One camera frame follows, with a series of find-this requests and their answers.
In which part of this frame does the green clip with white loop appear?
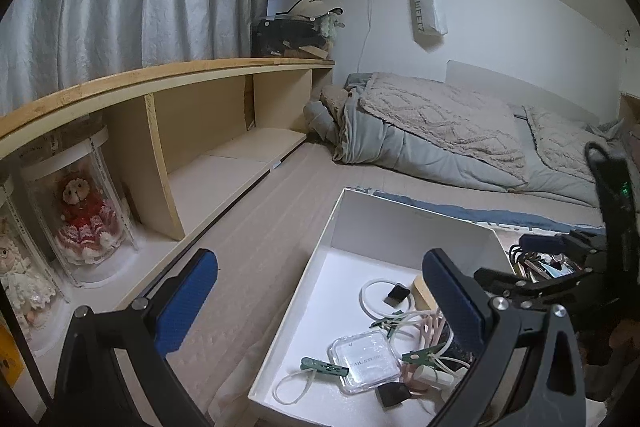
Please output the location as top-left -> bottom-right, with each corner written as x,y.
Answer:
271,357 -> 349,407

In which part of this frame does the small black square object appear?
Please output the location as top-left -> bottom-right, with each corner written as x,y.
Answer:
384,284 -> 411,308

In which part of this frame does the black claw hair clip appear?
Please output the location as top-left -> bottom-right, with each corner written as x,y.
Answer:
508,244 -> 540,282

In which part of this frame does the patterned cartoon blanket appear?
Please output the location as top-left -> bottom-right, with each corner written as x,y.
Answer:
349,186 -> 605,236

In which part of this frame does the wooden oval insole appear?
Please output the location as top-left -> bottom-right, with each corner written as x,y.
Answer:
411,275 -> 438,311

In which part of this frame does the doll in white dress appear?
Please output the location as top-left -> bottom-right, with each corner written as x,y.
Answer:
1,217 -> 56,338

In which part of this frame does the clear plastic case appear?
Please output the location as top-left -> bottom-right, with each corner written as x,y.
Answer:
328,331 -> 400,395

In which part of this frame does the white shoe box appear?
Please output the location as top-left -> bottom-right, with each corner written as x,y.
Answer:
248,188 -> 510,426

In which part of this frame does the grey quilted duvet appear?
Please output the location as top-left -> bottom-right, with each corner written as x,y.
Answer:
304,72 -> 634,207

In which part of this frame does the doll in red dress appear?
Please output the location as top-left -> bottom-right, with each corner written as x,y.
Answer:
54,171 -> 122,265

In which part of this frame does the white hanging bag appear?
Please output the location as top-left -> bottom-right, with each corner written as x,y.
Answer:
412,0 -> 448,37

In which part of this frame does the wooden bedside shelf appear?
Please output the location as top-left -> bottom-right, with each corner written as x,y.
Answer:
1,57 -> 334,241

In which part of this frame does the black bag on shelf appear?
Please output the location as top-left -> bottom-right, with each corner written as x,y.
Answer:
250,18 -> 329,60

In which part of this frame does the white cap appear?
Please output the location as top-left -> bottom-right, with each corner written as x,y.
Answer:
276,0 -> 344,20

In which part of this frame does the grey curtain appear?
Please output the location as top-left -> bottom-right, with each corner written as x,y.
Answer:
1,0 -> 268,115

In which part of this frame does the pink cable bundle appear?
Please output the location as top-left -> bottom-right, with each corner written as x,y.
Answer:
399,311 -> 457,398

